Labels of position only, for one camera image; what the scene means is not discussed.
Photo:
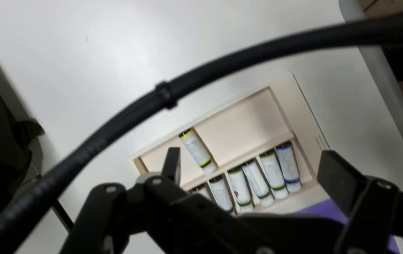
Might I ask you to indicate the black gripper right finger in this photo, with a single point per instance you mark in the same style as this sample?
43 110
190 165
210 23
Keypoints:
365 198

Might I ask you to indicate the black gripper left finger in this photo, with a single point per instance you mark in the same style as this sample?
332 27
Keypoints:
117 216

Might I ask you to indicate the white vial yellow-green band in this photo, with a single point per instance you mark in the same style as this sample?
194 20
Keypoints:
196 150

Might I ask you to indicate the white vial blue band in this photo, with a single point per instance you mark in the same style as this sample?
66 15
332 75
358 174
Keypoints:
287 164

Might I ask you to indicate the white vial green band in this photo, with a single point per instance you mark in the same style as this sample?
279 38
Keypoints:
221 192
239 188
272 173
258 181

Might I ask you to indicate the light wooden tray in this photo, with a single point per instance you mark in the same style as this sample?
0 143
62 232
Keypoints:
248 122

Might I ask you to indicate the purple mat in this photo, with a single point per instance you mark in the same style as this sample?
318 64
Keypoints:
325 209

